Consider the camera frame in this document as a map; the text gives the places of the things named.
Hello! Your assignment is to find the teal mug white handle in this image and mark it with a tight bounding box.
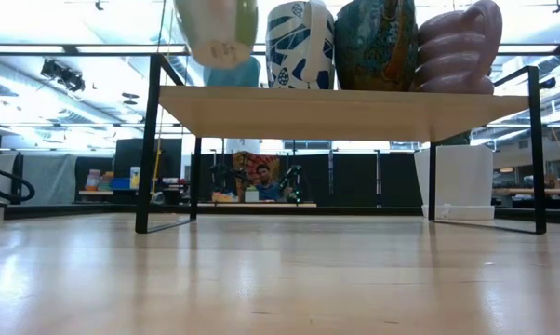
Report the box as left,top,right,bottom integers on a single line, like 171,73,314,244
202,55,263,89

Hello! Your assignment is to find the blue white patterned mug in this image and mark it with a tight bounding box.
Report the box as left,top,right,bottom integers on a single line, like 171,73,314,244
264,0,337,91

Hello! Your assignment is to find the green ribbed ceramic mug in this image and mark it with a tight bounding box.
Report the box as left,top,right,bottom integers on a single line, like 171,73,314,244
172,0,260,71

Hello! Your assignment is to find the teal brown glazed mug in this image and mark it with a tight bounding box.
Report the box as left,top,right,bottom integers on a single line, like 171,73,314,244
333,0,420,93

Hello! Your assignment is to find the pink ribbed mug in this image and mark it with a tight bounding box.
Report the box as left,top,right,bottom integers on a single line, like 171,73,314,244
411,0,504,96

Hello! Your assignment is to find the person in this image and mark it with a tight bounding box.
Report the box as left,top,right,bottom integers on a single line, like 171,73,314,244
254,163,282,203

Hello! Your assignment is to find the colourful patterned cloth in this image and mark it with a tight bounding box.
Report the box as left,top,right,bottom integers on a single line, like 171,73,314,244
232,151,282,188

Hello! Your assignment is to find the wooden background table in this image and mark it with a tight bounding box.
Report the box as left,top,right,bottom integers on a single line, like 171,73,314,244
197,200,318,208

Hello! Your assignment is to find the black monitor panel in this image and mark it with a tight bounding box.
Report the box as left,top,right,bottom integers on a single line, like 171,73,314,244
113,138,183,192

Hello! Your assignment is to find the dark green plant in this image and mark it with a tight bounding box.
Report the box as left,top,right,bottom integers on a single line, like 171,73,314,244
439,130,473,147

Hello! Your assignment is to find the white square planter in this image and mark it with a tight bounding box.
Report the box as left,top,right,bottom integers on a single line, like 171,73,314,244
413,143,497,221

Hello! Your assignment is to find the white background counter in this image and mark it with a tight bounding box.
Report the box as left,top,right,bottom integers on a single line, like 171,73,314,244
78,189,140,197

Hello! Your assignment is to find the grey partition screen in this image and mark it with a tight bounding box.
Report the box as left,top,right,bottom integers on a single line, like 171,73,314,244
21,153,79,207

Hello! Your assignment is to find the black ceiling fixture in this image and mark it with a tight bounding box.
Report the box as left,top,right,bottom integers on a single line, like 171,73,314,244
39,59,87,94

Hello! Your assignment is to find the wooden background desk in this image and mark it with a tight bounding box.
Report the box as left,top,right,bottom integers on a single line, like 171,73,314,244
492,187,560,197

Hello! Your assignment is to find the wooden shelf black metal frame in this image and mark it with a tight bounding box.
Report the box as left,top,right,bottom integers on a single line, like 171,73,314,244
134,53,548,235

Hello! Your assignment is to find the black corrugated hose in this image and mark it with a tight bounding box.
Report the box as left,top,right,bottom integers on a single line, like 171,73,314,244
0,156,36,205

